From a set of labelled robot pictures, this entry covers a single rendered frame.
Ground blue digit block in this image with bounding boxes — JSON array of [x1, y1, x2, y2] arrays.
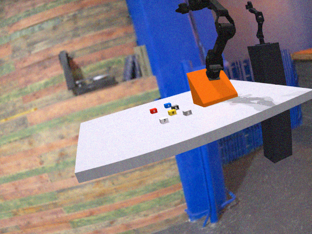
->
[[164, 103, 172, 108]]

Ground yellow digit block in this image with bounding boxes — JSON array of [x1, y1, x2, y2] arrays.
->
[[168, 109, 177, 116]]

